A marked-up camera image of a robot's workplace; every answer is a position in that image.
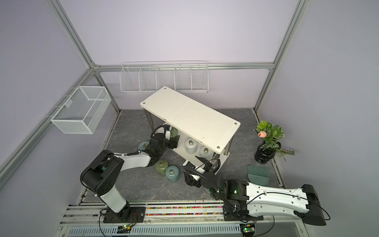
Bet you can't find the small green canister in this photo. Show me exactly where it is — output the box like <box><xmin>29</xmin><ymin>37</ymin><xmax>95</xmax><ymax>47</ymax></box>
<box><xmin>170</xmin><ymin>127</ymin><xmax>178</xmax><ymax>138</ymax></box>

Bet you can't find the grey canister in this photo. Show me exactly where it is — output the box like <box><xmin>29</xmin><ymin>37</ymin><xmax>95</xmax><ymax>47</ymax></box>
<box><xmin>185</xmin><ymin>138</ymin><xmax>198</xmax><ymax>154</ymax></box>
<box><xmin>199</xmin><ymin>146</ymin><xmax>214</xmax><ymax>161</ymax></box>

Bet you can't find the light blue canister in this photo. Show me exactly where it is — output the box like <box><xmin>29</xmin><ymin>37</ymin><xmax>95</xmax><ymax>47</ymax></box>
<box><xmin>165</xmin><ymin>166</ymin><xmax>180</xmax><ymax>183</ymax></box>
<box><xmin>138</xmin><ymin>141</ymin><xmax>150</xmax><ymax>151</ymax></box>

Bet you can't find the large green canister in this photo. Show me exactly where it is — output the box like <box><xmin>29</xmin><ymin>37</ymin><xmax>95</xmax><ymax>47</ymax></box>
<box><xmin>155</xmin><ymin>160</ymin><xmax>169</xmax><ymax>177</ymax></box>

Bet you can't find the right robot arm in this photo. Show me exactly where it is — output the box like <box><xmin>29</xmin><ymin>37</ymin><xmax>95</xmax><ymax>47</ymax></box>
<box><xmin>182</xmin><ymin>163</ymin><xmax>331</xmax><ymax>226</ymax></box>

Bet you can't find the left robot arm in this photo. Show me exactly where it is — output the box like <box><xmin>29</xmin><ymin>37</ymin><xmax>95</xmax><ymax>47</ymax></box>
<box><xmin>80</xmin><ymin>133</ymin><xmax>180</xmax><ymax>223</ymax></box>

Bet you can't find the white two-tier shelf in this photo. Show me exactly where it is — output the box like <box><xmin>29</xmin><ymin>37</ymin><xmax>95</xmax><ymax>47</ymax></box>
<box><xmin>140</xmin><ymin>87</ymin><xmax>240</xmax><ymax>167</ymax></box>

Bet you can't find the green dustpan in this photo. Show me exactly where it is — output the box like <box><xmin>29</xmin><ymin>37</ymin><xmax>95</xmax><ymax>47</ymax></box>
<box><xmin>247</xmin><ymin>165</ymin><xmax>269</xmax><ymax>186</ymax></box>

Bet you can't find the artificial plant in black pot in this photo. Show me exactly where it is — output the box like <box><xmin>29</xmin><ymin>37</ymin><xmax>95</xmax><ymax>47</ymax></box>
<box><xmin>254</xmin><ymin>120</ymin><xmax>295</xmax><ymax>164</ymax></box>

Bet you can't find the white mesh basket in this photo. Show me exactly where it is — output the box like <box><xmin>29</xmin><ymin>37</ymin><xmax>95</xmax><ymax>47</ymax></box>
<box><xmin>50</xmin><ymin>86</ymin><xmax>111</xmax><ymax>134</ymax></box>

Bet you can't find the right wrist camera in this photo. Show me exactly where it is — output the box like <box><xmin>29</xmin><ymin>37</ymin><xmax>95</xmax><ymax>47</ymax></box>
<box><xmin>182</xmin><ymin>160</ymin><xmax>206</xmax><ymax>181</ymax></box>

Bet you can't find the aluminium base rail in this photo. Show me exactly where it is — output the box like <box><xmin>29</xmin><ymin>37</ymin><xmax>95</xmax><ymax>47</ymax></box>
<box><xmin>55</xmin><ymin>200</ymin><xmax>309</xmax><ymax>237</ymax></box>

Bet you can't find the long white wire basket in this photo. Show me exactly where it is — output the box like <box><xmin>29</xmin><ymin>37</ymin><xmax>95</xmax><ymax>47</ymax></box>
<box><xmin>119</xmin><ymin>61</ymin><xmax>209</xmax><ymax>94</ymax></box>

